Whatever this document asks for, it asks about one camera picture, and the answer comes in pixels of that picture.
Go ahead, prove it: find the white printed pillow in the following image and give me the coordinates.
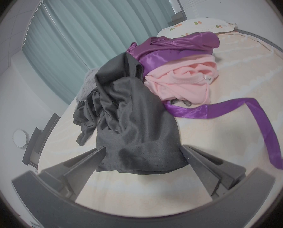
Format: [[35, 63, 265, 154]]
[[157, 18, 237, 38]]

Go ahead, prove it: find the blue-green curtain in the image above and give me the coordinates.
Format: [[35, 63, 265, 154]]
[[40, 0, 177, 71], [21, 6, 91, 106]]

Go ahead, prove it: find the purple satin garment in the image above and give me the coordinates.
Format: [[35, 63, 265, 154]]
[[126, 32, 283, 170]]

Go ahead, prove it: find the grey knit garment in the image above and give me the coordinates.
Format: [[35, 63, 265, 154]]
[[76, 68, 99, 103]]

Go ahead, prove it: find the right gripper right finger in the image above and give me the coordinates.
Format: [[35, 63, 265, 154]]
[[180, 144, 246, 198]]

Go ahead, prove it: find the bed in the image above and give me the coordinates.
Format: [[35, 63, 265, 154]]
[[37, 0, 283, 220]]

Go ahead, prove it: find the pink garment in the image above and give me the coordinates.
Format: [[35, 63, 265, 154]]
[[144, 55, 220, 105]]

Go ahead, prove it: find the dark grey chest of drawers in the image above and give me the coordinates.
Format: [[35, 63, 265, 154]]
[[40, 113, 61, 156]]

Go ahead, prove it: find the round white framed mirror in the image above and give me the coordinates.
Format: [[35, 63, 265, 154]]
[[12, 128, 28, 149]]

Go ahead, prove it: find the grey bedside table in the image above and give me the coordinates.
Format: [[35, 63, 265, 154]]
[[166, 11, 185, 25]]

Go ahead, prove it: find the black T-shirt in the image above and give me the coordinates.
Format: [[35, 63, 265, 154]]
[[73, 54, 189, 175]]

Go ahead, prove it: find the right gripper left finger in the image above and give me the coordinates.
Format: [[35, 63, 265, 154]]
[[38, 146, 107, 198]]

